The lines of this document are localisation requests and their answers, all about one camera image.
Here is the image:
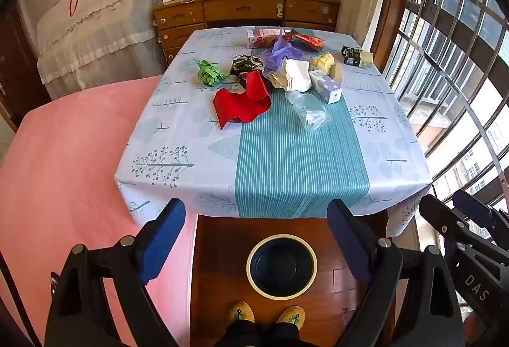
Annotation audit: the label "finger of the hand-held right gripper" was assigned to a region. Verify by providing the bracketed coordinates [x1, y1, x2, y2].
[419, 195, 498, 252]
[452, 190, 509, 248]

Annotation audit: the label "yellow slipper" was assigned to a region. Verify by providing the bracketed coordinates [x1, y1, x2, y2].
[229, 302, 255, 324]
[276, 306, 306, 330]

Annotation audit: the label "cream paper bag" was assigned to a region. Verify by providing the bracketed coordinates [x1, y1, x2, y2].
[269, 59, 313, 92]

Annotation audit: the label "dark green yellow carton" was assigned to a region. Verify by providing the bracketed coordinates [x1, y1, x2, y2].
[341, 45, 373, 68]

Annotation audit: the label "red snack bag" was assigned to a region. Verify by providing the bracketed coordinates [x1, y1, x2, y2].
[289, 29, 324, 52]

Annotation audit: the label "cream foam block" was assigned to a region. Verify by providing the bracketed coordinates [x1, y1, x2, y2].
[329, 61, 343, 87]

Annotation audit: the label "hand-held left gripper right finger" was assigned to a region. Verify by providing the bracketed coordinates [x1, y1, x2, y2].
[327, 199, 466, 347]

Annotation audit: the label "red cartoon box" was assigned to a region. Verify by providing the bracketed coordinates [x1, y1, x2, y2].
[247, 28, 287, 49]

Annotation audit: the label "white purple box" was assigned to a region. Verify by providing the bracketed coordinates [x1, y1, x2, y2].
[309, 69, 343, 104]

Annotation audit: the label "metal window grille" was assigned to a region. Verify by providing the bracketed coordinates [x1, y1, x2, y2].
[382, 0, 509, 212]

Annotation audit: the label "green wrapper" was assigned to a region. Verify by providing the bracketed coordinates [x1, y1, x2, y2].
[195, 60, 230, 87]

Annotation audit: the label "lace-covered cabinet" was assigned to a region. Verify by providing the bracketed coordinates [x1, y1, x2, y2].
[37, 0, 165, 101]

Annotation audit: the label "brown wooden door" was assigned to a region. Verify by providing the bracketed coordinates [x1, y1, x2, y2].
[0, 3, 52, 133]

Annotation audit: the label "pink bed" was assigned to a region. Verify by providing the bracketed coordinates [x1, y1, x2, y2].
[0, 74, 199, 347]

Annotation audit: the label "red cloth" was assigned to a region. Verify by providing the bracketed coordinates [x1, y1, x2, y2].
[213, 71, 272, 130]

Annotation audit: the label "black trousers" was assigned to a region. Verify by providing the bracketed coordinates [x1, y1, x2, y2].
[215, 321, 307, 347]

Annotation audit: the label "wooden desk with drawers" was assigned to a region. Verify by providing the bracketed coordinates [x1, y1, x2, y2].
[153, 0, 340, 71]

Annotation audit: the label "purple plastic bag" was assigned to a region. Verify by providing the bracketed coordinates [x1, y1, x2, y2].
[260, 29, 305, 71]

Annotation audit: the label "black gold wrapper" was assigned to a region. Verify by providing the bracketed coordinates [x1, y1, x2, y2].
[229, 54, 265, 79]

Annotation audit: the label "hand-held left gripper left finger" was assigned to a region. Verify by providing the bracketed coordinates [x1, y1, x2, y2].
[45, 198, 187, 347]

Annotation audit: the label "yellow paper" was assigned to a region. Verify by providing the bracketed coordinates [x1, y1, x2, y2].
[310, 52, 337, 74]

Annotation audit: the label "tree-print tablecloth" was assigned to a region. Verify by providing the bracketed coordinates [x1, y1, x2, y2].
[115, 27, 433, 238]

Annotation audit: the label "dark blue bin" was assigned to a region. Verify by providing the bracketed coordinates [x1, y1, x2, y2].
[246, 233, 318, 301]

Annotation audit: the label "clear plastic bottle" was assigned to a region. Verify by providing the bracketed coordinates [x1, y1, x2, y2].
[285, 90, 331, 133]

